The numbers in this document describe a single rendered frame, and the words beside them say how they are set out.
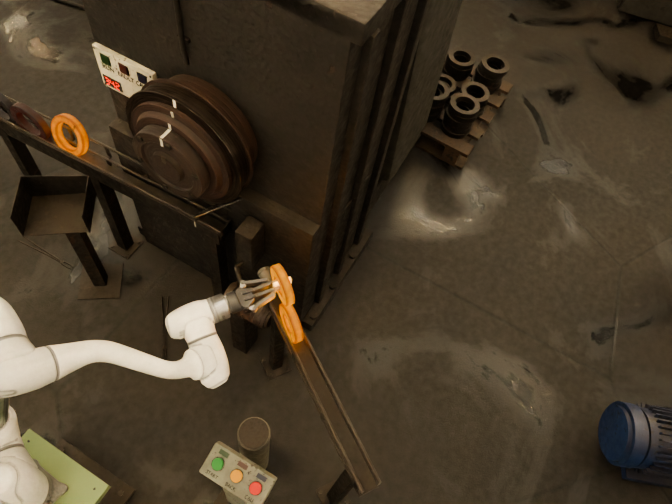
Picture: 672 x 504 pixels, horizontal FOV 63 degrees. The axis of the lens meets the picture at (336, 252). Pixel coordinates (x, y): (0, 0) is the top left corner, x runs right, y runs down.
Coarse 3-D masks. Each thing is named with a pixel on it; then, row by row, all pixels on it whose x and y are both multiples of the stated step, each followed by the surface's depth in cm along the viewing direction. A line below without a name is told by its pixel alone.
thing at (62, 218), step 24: (24, 192) 222; (48, 192) 229; (72, 192) 231; (24, 216) 222; (48, 216) 226; (72, 216) 226; (72, 240) 239; (96, 264) 259; (120, 264) 283; (96, 288) 274; (120, 288) 276
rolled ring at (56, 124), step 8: (56, 120) 232; (64, 120) 229; (72, 120) 228; (56, 128) 234; (72, 128) 230; (80, 128) 230; (56, 136) 237; (80, 136) 230; (64, 144) 238; (80, 144) 232; (88, 144) 234; (72, 152) 237; (80, 152) 235
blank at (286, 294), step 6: (276, 264) 193; (270, 270) 197; (276, 270) 189; (282, 270) 189; (276, 276) 190; (282, 276) 188; (282, 282) 187; (288, 282) 187; (282, 288) 187; (288, 288) 187; (282, 294) 192; (288, 294) 188; (282, 300) 196; (288, 300) 189; (294, 300) 191
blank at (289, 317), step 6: (282, 306) 197; (288, 306) 196; (282, 312) 201; (288, 312) 194; (294, 312) 194; (282, 318) 204; (288, 318) 194; (294, 318) 193; (288, 324) 203; (294, 324) 193; (300, 324) 194; (288, 330) 202; (294, 330) 193; (300, 330) 194; (294, 336) 195; (300, 336) 195; (294, 342) 199
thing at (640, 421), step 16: (608, 416) 254; (624, 416) 241; (640, 416) 239; (656, 416) 241; (608, 432) 251; (624, 432) 239; (640, 432) 235; (656, 432) 236; (608, 448) 249; (624, 448) 237; (640, 448) 234; (656, 448) 235; (624, 464) 239; (640, 464) 239; (656, 464) 235; (640, 480) 253; (656, 480) 254
